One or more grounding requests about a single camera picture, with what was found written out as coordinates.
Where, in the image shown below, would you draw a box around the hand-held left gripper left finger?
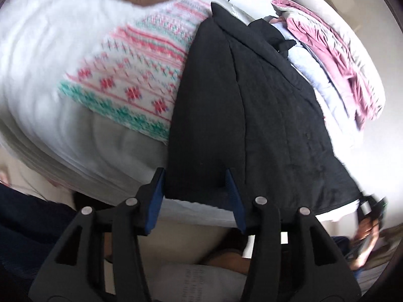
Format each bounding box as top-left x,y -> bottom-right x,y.
30,167 -> 166,302

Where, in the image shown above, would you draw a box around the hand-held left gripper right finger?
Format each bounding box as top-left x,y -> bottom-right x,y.
224,168 -> 362,302

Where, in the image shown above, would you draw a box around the black quilted coat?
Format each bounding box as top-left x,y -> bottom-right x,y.
165,3 -> 362,219

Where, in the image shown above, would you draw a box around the person's right forearm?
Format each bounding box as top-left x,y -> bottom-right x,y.
330,235 -> 375,271

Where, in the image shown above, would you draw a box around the person's right hand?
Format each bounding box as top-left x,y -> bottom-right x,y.
355,219 -> 380,243

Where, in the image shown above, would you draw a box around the grey bed sheet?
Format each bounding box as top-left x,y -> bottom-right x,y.
71,110 -> 172,196

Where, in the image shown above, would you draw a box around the person's grey printed shirt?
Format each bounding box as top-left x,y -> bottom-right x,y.
156,262 -> 251,302

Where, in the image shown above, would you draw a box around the patterned red green blanket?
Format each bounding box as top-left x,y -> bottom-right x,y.
58,0 -> 211,147

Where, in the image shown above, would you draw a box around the person's navy trousers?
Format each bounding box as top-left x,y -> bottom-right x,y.
0,184 -> 78,293

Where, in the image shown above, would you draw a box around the light blue fleece blanket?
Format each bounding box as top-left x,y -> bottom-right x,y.
269,17 -> 362,129

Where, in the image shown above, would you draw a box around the pink velvet garment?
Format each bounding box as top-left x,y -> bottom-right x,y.
271,0 -> 383,129

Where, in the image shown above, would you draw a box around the light quilted bed pad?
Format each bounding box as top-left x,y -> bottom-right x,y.
0,0 -> 177,202

